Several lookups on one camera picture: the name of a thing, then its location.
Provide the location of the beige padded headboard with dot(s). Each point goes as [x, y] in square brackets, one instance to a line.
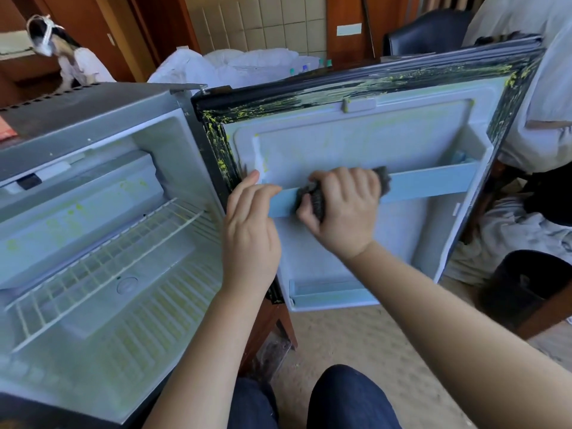
[259, 18]

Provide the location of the person's right forearm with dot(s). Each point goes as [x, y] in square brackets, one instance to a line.
[456, 344]

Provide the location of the black plastic bucket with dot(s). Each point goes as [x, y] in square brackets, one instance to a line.
[527, 286]

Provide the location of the black seat wooden armchair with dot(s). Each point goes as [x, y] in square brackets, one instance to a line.
[429, 33]

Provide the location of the person's left hand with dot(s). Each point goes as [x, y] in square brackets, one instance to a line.
[250, 241]

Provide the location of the white wall plate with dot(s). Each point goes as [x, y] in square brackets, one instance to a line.
[349, 29]

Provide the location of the person's dark trousers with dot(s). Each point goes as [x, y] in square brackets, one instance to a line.
[353, 397]

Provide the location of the fridge door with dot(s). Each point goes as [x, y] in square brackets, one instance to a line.
[357, 129]

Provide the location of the dark grey cloth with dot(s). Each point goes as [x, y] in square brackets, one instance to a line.
[315, 205]

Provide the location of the person's left forearm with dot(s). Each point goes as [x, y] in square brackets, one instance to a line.
[210, 362]

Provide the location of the person's right hand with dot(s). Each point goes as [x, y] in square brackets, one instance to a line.
[347, 214]

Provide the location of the orange cardboard chalk box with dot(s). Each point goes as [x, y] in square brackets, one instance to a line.
[4, 129]

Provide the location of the white bed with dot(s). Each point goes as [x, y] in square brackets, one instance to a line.
[223, 67]

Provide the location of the dark red wooden stand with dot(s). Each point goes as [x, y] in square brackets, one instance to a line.
[264, 326]

